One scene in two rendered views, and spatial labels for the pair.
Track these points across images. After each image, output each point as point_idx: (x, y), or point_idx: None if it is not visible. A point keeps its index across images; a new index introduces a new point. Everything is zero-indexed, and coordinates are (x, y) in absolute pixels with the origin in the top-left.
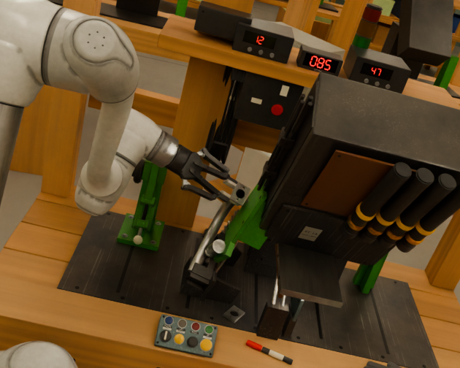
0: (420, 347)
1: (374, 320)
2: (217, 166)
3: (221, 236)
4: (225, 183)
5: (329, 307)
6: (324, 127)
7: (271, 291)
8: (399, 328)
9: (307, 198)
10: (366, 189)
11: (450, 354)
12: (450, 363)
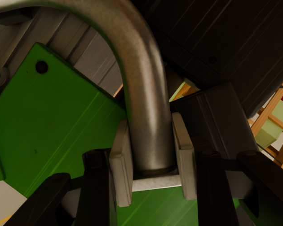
0: (111, 91)
1: (108, 66)
2: (268, 211)
3: (8, 20)
4: (179, 154)
5: (89, 49)
6: None
7: None
8: (118, 72)
9: None
10: None
11: (122, 85)
12: (115, 93)
